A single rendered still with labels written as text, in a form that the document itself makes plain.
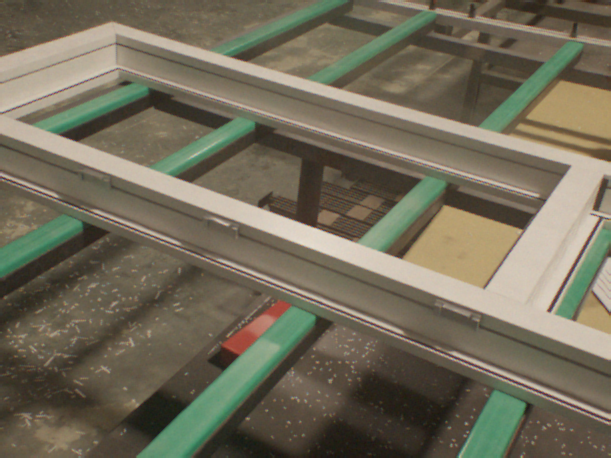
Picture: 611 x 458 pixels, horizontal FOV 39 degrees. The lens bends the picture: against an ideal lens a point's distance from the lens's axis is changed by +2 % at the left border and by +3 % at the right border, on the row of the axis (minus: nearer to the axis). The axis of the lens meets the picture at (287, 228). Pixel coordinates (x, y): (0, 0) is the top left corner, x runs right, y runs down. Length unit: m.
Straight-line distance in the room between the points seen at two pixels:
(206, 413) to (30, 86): 0.76
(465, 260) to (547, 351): 0.67
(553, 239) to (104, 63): 0.86
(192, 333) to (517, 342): 1.52
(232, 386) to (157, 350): 1.42
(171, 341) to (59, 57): 1.04
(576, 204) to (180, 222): 0.50
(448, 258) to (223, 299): 1.04
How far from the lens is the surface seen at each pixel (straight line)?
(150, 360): 2.25
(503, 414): 0.90
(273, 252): 0.98
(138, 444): 1.20
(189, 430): 0.82
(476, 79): 2.58
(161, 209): 1.06
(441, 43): 2.09
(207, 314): 2.40
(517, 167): 1.29
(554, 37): 2.09
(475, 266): 1.55
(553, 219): 1.11
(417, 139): 1.32
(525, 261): 1.01
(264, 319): 1.35
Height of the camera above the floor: 1.44
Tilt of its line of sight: 31 degrees down
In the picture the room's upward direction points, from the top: 6 degrees clockwise
